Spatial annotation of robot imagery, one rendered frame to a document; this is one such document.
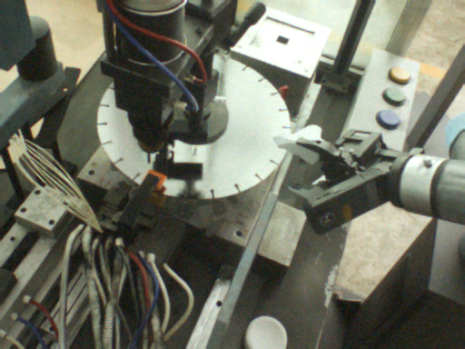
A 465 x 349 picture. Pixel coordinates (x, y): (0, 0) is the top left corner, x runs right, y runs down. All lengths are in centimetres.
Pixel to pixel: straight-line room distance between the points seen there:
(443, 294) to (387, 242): 94
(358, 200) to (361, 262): 124
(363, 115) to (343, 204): 39
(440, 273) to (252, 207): 40
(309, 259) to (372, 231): 101
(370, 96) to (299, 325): 47
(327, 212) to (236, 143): 25
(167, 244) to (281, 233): 22
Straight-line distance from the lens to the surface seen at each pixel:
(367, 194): 68
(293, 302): 95
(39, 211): 86
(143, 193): 75
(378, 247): 196
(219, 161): 82
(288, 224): 93
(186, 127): 77
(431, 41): 290
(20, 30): 57
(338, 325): 177
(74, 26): 136
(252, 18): 66
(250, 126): 87
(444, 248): 111
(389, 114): 104
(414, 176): 65
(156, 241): 82
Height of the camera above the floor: 161
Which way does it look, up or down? 49 degrees down
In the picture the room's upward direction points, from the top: 12 degrees clockwise
